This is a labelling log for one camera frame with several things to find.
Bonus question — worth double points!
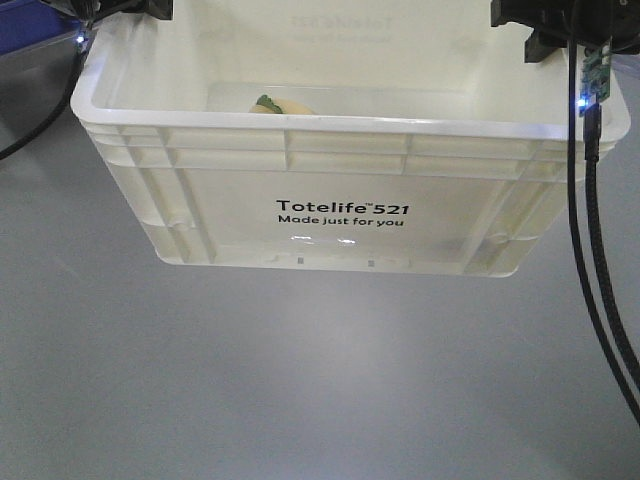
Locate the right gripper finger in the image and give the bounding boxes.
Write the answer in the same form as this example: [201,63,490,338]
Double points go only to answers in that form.
[524,29,564,63]
[490,0,524,28]

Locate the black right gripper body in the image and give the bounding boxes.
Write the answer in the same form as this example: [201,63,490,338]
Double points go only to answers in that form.
[531,1,639,55]

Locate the green circuit board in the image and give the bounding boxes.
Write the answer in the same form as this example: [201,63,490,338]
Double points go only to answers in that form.
[577,39,612,117]

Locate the cream toy with green leaf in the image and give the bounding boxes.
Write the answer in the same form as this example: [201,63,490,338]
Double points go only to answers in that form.
[249,94,315,115]

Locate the white plastic Totelife crate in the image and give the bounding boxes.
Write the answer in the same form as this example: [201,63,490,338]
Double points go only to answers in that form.
[69,0,630,279]

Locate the black left braided cable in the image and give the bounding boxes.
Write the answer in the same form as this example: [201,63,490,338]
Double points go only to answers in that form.
[0,22,94,162]

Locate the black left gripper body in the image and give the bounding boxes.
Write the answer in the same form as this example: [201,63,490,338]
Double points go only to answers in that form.
[47,0,148,22]

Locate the black braided cable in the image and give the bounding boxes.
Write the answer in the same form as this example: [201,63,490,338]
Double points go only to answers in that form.
[582,107,640,401]
[0,22,94,162]

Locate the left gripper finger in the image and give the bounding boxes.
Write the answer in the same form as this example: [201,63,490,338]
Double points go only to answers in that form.
[145,0,173,20]

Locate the black right braided cable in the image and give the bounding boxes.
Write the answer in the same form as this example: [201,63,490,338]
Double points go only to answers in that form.
[582,107,640,401]

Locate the thin black right cable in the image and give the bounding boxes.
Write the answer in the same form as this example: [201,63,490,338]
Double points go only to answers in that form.
[565,0,640,426]

